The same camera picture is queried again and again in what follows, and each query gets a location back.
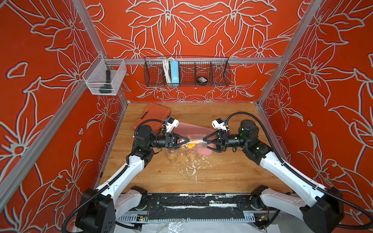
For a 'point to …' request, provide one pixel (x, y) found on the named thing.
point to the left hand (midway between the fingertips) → (187, 145)
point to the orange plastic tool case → (154, 111)
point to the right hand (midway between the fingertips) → (205, 143)
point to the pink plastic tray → (187, 129)
